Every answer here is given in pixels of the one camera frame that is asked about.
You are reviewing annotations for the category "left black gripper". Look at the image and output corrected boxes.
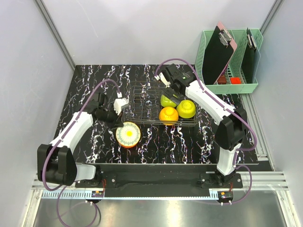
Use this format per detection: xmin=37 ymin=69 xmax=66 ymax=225
xmin=98 ymin=104 xmax=124 ymax=130

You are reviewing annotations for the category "white green bowl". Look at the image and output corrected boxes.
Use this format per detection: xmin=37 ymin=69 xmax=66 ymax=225
xmin=160 ymin=95 xmax=177 ymax=108

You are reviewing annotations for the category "green striped bowl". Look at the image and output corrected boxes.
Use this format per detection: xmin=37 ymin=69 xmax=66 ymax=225
xmin=116 ymin=122 xmax=141 ymax=142

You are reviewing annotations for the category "yellow bowl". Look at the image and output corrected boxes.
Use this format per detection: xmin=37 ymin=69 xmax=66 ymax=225
xmin=177 ymin=100 xmax=196 ymax=119

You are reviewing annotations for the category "orange bowl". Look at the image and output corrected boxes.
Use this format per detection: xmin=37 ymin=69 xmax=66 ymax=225
xmin=118 ymin=140 xmax=138 ymax=148
xmin=159 ymin=107 xmax=178 ymax=125

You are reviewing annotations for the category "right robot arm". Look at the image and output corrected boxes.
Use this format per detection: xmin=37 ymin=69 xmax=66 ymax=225
xmin=159 ymin=64 xmax=248 ymax=188

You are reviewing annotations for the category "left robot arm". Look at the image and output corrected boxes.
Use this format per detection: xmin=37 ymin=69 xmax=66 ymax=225
xmin=37 ymin=93 xmax=129 ymax=190

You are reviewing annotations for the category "brown block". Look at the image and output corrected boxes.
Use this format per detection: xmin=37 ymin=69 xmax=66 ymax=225
xmin=217 ymin=75 xmax=227 ymax=85

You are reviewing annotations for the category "green plastic file organizer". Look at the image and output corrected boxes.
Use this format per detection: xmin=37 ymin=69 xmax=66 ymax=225
xmin=195 ymin=29 xmax=258 ymax=95

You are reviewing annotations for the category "red block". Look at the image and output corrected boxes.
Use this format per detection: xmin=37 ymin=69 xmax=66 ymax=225
xmin=230 ymin=77 xmax=241 ymax=85

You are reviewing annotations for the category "black pink clipboard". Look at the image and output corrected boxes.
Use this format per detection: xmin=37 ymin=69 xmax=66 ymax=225
xmin=202 ymin=22 xmax=237 ymax=85

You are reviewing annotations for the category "dark green clipboard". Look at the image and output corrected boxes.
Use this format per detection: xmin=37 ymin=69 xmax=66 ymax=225
xmin=241 ymin=28 xmax=260 ymax=84

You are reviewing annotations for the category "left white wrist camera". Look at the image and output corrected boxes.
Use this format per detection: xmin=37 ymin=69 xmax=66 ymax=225
xmin=114 ymin=92 xmax=129 ymax=115

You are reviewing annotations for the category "wire dish rack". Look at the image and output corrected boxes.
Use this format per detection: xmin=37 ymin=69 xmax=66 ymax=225
xmin=124 ymin=81 xmax=198 ymax=126

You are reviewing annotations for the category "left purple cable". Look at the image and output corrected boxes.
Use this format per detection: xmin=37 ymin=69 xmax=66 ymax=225
xmin=42 ymin=79 xmax=123 ymax=227

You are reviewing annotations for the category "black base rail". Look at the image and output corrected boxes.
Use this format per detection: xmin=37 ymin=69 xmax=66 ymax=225
xmin=67 ymin=163 xmax=242 ymax=198

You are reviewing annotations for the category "white slotted cable duct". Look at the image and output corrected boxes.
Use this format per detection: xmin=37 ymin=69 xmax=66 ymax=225
xmin=42 ymin=190 xmax=104 ymax=200

